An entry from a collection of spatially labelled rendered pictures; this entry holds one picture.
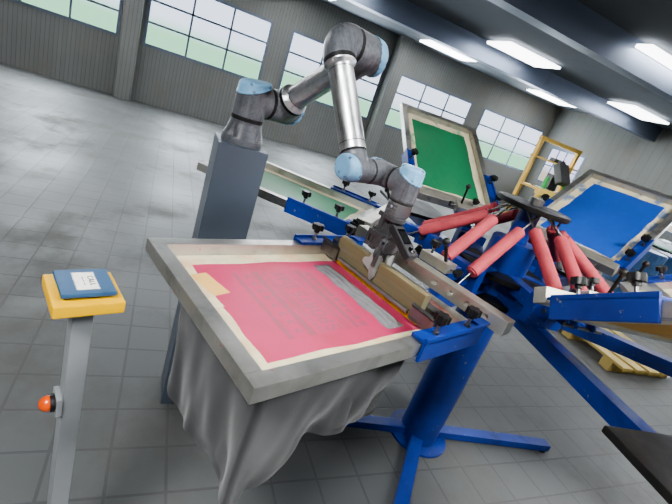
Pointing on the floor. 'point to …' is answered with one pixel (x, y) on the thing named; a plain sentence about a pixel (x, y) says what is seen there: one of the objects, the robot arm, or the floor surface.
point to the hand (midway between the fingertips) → (377, 277)
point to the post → (72, 376)
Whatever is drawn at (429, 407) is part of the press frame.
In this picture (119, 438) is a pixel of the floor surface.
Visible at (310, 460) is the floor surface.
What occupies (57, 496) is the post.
